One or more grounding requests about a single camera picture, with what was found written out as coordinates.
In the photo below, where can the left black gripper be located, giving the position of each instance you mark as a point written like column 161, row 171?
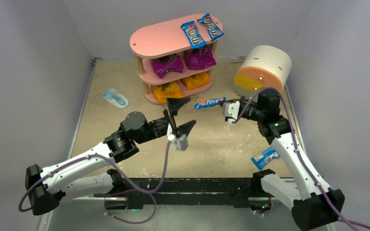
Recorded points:
column 171, row 124

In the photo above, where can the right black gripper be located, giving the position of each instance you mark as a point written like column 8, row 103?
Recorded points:
column 243, row 104

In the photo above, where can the blue m&m's candy pack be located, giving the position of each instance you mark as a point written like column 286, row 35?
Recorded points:
column 209, row 103
column 213, row 29
column 195, row 39

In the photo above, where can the orange gummy candy bag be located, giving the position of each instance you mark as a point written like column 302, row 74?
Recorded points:
column 167, row 90
column 196, row 81

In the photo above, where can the purple grape candy bag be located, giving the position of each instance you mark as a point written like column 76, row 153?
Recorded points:
column 199, row 58
column 170, row 63

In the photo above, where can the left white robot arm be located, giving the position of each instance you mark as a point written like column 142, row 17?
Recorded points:
column 46, row 187

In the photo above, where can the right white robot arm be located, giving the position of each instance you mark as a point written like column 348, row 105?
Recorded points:
column 312, row 201

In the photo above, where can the pink three-tier shelf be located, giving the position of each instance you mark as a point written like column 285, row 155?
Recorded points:
column 162, row 39

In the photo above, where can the white round drawer cabinet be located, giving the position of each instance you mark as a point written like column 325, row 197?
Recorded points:
column 265, row 66

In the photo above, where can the light blue blister package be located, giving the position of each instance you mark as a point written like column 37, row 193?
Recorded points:
column 115, row 98

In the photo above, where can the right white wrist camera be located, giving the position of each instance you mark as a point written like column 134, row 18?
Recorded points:
column 232, row 114

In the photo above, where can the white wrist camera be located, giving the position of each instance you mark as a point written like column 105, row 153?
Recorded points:
column 177, row 138
column 232, row 114

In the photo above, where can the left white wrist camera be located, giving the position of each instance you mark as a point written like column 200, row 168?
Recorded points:
column 177, row 138

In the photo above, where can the black metal base rail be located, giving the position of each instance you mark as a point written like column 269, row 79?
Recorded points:
column 237, row 192

